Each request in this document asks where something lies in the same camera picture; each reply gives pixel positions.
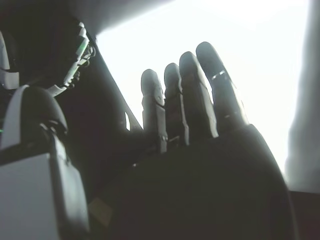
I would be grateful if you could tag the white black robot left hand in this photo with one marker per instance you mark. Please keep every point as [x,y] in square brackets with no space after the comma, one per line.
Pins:
[200,187]

